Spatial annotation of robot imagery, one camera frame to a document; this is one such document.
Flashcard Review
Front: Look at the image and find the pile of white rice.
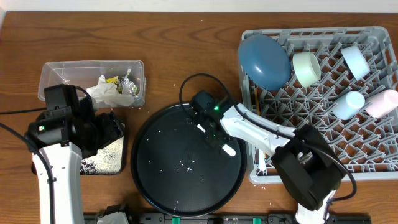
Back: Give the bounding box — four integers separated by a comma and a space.
80, 124, 206, 212

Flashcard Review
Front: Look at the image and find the white tissue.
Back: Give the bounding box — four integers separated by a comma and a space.
86, 75, 135, 106

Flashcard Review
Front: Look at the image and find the wooden chopstick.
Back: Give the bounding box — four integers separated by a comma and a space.
254, 87, 261, 116

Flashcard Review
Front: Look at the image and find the yellow snack wrapper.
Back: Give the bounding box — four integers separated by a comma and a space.
106, 76, 122, 93

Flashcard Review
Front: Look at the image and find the light blue plastic knife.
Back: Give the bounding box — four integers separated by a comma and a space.
258, 149, 266, 172

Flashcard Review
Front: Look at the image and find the silver foil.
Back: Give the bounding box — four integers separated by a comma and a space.
119, 68, 138, 96

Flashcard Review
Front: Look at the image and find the dark blue plate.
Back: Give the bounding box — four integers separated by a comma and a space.
238, 34, 292, 91

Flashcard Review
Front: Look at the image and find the teal bowl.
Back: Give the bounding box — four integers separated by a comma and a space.
292, 52, 321, 88

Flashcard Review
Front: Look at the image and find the white cup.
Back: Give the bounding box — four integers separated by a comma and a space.
332, 91, 365, 120

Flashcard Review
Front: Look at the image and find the light blue small plate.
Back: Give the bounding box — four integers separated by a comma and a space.
341, 46, 370, 81

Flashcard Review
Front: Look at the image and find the pink cup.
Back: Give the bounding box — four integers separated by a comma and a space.
365, 89, 397, 118

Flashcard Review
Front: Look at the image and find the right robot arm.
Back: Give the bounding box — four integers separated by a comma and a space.
190, 90, 345, 223

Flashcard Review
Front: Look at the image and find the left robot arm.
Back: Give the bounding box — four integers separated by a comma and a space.
25, 84, 124, 223

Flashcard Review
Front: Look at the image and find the grey dishwasher rack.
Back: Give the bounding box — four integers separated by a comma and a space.
239, 26, 397, 180

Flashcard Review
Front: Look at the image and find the black rectangular tray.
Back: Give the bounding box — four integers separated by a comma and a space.
27, 111, 124, 175

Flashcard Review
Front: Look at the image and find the black round tray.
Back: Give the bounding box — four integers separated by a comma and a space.
131, 103, 246, 217

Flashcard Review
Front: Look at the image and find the clear plastic bin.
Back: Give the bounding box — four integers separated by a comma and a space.
38, 60, 146, 108

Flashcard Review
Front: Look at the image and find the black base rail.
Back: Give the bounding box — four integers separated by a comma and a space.
83, 212, 373, 224

